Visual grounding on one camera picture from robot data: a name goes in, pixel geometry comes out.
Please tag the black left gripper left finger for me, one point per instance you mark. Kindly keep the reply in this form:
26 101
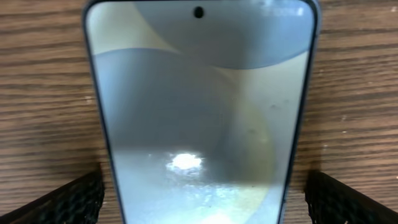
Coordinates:
77 202

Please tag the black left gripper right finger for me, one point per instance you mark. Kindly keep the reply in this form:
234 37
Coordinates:
332 202

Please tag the blue Galaxy smartphone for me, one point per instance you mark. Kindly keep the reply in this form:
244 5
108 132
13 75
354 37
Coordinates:
201 103

